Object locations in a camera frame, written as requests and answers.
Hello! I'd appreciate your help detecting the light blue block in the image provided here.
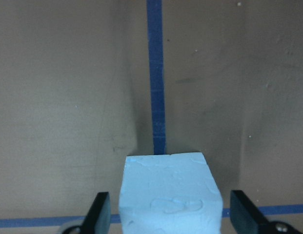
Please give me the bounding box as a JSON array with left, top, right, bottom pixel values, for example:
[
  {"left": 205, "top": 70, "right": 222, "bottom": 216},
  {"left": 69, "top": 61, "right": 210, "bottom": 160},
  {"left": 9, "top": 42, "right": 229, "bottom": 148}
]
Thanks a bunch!
[{"left": 119, "top": 152, "right": 223, "bottom": 234}]

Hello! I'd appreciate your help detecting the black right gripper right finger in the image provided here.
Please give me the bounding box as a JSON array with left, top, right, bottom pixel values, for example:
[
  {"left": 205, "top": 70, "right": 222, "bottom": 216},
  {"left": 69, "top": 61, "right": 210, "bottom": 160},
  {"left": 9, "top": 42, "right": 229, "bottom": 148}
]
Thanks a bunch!
[{"left": 230, "top": 190, "right": 281, "bottom": 234}]

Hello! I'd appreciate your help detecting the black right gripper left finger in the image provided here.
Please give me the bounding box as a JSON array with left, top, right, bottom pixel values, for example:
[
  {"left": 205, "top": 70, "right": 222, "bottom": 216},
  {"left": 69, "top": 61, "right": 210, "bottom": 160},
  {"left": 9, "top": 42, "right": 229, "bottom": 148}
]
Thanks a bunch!
[{"left": 80, "top": 192, "right": 111, "bottom": 234}]

